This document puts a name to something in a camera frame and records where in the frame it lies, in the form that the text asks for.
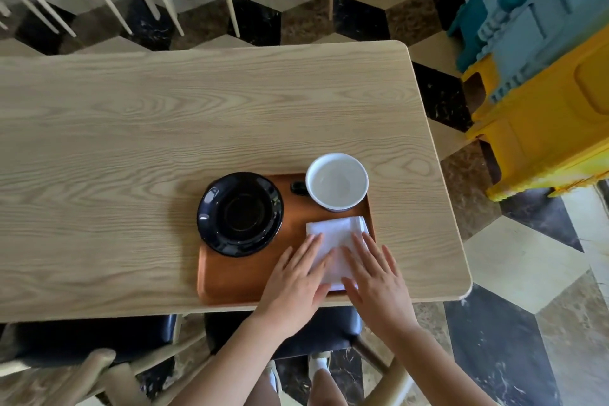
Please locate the person's left leg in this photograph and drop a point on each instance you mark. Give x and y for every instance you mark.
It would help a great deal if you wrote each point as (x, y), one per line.
(266, 396)

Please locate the person's right hand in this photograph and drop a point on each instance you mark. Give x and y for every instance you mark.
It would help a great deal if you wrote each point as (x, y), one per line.
(380, 294)

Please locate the person's left forearm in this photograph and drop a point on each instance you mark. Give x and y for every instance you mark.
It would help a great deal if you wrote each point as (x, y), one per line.
(233, 365)

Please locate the person's left middle finger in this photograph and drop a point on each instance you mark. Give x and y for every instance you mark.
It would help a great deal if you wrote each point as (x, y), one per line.
(309, 251)

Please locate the yellow plastic stool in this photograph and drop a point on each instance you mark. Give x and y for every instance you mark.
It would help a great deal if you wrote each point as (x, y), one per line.
(547, 125)

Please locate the person's left little finger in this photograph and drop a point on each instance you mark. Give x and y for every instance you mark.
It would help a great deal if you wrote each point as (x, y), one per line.
(281, 262)

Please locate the black glossy saucer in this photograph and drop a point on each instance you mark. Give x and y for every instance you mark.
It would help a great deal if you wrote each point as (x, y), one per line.
(240, 214)

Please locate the person's left hand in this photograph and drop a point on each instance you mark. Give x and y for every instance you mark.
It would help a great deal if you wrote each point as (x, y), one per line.
(292, 289)

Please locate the person's right middle finger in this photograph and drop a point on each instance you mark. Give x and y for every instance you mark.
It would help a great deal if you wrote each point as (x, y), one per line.
(365, 248)

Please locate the person's right little finger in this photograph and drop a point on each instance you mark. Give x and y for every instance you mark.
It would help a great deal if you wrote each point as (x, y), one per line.
(392, 265)

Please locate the person's white shoe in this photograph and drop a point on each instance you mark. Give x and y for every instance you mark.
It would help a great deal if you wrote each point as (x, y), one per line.
(319, 363)
(273, 375)

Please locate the white napkin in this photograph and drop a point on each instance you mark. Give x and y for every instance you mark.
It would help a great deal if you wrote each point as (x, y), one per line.
(333, 234)

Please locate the person's right forearm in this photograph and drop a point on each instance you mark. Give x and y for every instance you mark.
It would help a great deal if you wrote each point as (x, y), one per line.
(428, 367)

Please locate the light blue plastic stool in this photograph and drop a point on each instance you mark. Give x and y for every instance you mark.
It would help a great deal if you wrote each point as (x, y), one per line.
(547, 20)

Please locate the person's white right shoe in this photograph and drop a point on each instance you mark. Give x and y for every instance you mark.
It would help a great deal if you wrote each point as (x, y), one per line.
(319, 363)

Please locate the brown wooden tray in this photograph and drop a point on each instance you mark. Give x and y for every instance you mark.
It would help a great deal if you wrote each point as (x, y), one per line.
(238, 277)

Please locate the person's leg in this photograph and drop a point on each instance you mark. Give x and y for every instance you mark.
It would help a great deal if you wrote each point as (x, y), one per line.
(266, 396)
(328, 389)

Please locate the teal plastic stool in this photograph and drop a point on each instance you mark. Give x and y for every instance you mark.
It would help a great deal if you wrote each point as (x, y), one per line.
(471, 20)

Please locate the person's right thumb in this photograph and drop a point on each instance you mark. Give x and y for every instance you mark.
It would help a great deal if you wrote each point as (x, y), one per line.
(350, 286)

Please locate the person's left thumb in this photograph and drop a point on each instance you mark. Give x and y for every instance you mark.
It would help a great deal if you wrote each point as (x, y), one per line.
(324, 292)

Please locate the person's white left shoe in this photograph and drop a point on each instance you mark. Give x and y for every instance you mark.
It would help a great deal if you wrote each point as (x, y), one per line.
(273, 375)

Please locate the person's right leg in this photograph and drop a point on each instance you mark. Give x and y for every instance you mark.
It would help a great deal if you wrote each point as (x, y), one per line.
(328, 389)

